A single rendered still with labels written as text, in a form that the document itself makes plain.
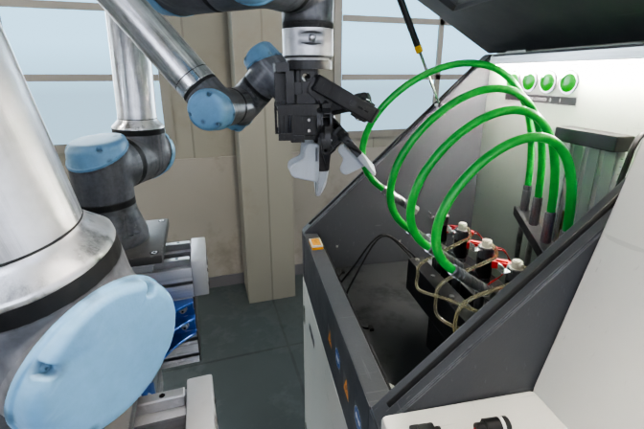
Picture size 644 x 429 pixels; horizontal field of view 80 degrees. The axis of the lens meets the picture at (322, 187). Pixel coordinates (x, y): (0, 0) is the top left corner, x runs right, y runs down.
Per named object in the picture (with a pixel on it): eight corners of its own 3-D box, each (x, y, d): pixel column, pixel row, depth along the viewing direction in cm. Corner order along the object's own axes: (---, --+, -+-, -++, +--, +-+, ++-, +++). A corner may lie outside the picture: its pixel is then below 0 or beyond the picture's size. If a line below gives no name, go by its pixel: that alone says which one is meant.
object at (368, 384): (304, 282, 116) (304, 233, 112) (318, 281, 117) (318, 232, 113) (365, 490, 58) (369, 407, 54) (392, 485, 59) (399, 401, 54)
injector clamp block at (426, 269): (403, 312, 95) (407, 257, 90) (441, 308, 97) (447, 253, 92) (485, 435, 63) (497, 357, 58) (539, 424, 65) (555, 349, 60)
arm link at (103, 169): (58, 205, 79) (45, 140, 75) (105, 187, 91) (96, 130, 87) (110, 209, 76) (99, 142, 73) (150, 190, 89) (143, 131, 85)
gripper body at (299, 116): (275, 137, 63) (272, 60, 60) (326, 136, 65) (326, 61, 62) (279, 146, 56) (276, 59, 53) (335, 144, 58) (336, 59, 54)
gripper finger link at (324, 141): (313, 167, 62) (313, 112, 60) (324, 166, 63) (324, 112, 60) (319, 173, 58) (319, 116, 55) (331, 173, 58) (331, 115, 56)
